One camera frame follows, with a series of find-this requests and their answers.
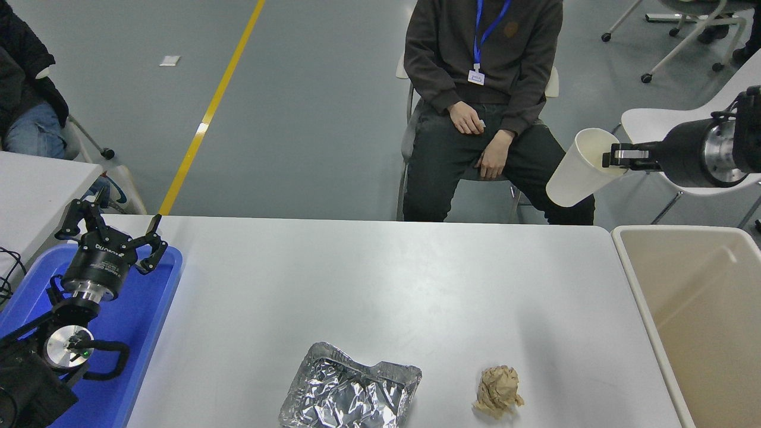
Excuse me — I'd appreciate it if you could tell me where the white shell chair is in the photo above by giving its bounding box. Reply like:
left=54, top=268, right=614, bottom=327
left=611, top=46, right=761, bottom=228

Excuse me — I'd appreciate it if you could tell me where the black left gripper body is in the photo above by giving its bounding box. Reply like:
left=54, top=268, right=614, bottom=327
left=62, top=235, right=139, bottom=296

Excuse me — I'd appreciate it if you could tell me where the grey padded armchair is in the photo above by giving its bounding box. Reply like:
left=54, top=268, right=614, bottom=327
left=395, top=55, right=561, bottom=222

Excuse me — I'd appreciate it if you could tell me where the white side table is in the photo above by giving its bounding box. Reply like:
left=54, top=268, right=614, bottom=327
left=0, top=150, right=103, bottom=280

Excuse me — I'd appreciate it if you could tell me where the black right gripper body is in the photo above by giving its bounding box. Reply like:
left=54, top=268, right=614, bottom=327
left=657, top=119, right=715, bottom=188

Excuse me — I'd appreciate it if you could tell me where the large pale plastic bin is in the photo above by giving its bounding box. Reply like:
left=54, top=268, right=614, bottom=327
left=611, top=225, right=761, bottom=428

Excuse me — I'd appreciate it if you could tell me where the thin black cable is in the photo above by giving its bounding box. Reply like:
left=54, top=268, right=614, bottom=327
left=0, top=247, right=27, bottom=304

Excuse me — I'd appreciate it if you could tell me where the person in black jacket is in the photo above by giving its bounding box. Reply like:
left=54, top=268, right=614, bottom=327
left=0, top=0, right=69, bottom=160

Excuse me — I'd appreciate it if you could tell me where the person's left hand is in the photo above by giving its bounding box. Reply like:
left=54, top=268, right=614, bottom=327
left=476, top=130, right=515, bottom=181

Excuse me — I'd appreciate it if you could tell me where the blue plastic tray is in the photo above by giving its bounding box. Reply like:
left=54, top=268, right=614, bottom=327
left=0, top=243, right=184, bottom=428

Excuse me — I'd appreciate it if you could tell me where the person with blue lanyard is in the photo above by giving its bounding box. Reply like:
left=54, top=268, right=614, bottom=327
left=403, top=0, right=596, bottom=225

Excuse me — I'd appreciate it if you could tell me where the white paper cup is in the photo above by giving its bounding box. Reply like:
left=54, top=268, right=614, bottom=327
left=546, top=128, right=630, bottom=207

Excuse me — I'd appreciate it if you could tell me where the grey wheeled chair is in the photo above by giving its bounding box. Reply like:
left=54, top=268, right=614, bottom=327
left=33, top=67, right=115, bottom=164

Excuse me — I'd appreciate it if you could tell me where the blue lanyard with badge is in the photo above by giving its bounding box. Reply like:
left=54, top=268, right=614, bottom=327
left=467, top=0, right=512, bottom=86

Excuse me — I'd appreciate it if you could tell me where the white-framed rolling chair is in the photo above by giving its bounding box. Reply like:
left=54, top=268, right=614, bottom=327
left=600, top=0, right=747, bottom=83

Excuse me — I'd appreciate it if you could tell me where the person's right hand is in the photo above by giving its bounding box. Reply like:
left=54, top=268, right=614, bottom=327
left=449, top=101, right=488, bottom=135

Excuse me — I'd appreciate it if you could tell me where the yellow floor tape line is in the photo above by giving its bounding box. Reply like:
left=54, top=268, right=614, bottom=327
left=158, top=0, right=266, bottom=216

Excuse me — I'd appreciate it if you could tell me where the crumpled tan paper ball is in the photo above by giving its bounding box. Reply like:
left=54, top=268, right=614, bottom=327
left=473, top=364, right=526, bottom=419

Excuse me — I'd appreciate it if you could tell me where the foil tray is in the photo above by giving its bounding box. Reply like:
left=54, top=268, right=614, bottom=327
left=278, top=342, right=423, bottom=428

